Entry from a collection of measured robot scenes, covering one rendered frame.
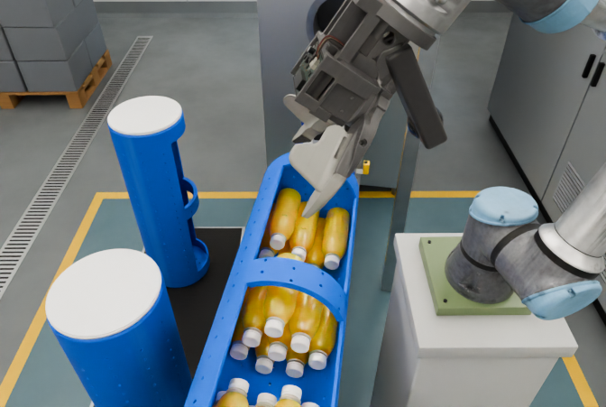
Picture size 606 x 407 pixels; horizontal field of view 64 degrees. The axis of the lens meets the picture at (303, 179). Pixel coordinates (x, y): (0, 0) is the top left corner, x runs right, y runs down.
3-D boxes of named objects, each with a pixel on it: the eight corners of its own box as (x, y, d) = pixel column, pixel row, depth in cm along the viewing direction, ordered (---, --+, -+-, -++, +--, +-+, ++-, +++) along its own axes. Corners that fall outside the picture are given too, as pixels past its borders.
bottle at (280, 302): (280, 245, 112) (263, 313, 97) (308, 256, 112) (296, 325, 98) (271, 263, 116) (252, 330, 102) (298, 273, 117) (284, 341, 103)
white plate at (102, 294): (175, 252, 131) (176, 254, 132) (78, 244, 134) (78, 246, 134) (137, 343, 110) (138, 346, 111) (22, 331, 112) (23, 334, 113)
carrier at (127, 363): (215, 407, 188) (143, 399, 190) (178, 254, 132) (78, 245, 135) (194, 489, 166) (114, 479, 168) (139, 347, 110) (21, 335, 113)
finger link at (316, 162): (262, 197, 46) (302, 110, 47) (314, 222, 48) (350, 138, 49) (273, 199, 43) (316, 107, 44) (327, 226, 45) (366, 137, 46)
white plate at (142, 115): (123, 142, 172) (123, 144, 173) (193, 117, 185) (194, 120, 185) (96, 109, 189) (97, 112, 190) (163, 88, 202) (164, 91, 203)
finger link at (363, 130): (317, 170, 48) (353, 93, 49) (332, 178, 49) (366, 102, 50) (340, 171, 44) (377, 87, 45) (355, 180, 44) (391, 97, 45)
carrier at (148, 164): (166, 298, 227) (220, 270, 240) (123, 145, 172) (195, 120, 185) (142, 261, 245) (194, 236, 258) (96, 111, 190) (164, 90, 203)
